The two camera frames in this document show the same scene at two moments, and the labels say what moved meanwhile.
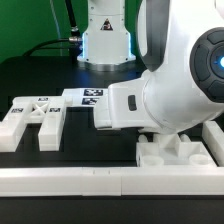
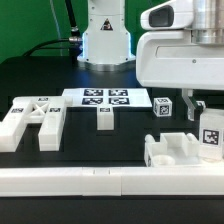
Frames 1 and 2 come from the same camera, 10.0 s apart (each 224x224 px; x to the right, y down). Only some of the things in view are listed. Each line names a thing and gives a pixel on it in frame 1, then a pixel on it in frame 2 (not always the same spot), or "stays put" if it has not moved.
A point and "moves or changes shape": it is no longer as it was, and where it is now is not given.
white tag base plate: x=85 y=97 stays put
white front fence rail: x=98 y=182 stays put
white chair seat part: x=170 y=150 moves or changes shape
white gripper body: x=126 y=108 -> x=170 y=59
